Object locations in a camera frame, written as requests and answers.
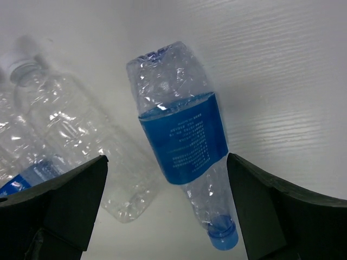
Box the blue label bottle white cap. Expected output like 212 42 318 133
1 156 69 198

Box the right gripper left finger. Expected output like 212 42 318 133
1 155 108 259

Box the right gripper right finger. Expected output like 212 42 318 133
227 153 346 259

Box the clear ribbed bottle white cap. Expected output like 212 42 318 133
1 36 159 223

